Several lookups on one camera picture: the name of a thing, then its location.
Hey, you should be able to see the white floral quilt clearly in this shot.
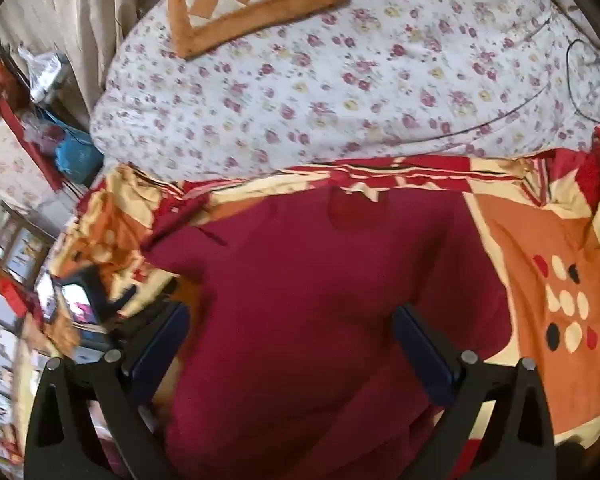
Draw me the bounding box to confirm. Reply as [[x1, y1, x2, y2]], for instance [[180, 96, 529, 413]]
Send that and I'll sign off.
[[89, 0, 600, 183]]

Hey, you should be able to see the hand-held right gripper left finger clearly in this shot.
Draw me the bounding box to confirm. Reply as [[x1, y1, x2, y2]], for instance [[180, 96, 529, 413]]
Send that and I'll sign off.
[[24, 302, 191, 480]]

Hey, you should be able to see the black cable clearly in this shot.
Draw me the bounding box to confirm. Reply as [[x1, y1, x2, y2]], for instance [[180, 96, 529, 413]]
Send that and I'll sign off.
[[565, 37, 600, 126]]

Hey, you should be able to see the clear plastic bag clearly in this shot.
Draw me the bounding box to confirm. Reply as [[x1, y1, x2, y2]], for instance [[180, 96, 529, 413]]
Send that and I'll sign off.
[[17, 45, 68, 103]]

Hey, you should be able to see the blue bag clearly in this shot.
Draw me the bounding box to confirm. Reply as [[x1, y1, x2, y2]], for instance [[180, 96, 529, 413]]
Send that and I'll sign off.
[[55, 132, 103, 186]]

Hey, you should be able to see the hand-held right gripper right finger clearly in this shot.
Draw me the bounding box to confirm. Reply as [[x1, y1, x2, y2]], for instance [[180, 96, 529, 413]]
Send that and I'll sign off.
[[392, 304, 556, 480]]

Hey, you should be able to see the beige curtain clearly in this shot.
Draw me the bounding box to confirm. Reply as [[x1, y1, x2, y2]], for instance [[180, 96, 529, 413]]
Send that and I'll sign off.
[[0, 0, 146, 116]]

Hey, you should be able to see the orange red cream patterned bedsheet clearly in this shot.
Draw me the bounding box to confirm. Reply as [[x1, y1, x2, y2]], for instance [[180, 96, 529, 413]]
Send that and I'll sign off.
[[50, 152, 600, 451]]

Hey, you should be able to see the dark red shirt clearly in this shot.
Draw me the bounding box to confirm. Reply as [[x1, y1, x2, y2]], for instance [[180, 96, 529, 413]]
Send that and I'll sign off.
[[140, 185, 513, 480]]

